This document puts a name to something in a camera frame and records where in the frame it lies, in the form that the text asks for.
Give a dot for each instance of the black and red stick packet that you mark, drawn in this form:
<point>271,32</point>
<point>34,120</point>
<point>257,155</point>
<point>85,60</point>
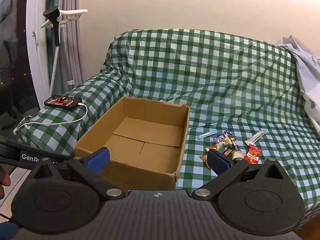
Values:
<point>235,143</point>

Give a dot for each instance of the green checked sofa cover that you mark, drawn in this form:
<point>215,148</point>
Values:
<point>212,75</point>

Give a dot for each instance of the grey and green curtain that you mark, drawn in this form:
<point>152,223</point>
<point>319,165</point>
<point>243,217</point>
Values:
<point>70,55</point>

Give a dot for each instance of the dark glass door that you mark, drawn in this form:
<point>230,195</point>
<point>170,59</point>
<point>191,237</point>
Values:
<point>15,55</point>

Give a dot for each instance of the pale grey crumpled cloth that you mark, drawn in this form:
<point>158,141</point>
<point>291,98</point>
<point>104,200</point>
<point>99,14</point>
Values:
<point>308,65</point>

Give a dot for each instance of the white curved door frame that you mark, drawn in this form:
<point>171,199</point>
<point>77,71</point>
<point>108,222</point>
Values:
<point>37,42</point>

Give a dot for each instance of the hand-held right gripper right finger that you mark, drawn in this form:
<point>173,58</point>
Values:
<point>220,164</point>

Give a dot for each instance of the small white and red packet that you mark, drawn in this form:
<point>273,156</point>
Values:
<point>228,152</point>

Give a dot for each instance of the cardboard box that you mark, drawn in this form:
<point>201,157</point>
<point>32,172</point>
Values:
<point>145,135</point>

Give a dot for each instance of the orange snack packet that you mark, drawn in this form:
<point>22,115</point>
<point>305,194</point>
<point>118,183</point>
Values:
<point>212,148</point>

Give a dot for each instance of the beige snack packet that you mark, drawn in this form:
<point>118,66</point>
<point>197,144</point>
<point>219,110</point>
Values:
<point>237,155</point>

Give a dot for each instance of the black smartphone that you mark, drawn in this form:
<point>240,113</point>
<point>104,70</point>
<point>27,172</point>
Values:
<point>62,102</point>

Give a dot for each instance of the blue and white stick packet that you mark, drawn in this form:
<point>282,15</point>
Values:
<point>205,135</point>

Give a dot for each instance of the purple snack packet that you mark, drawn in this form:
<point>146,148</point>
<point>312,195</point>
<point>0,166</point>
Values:
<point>220,138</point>

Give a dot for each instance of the silver bar wrapper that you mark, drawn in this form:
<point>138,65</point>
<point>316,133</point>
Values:
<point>256,136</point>

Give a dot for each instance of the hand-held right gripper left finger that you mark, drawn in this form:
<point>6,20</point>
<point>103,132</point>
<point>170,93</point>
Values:
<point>97,162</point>

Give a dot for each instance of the person's left hand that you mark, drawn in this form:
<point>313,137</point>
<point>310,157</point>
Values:
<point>4,181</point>

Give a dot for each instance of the red snack packet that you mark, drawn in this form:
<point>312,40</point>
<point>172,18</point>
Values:
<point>254,154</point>

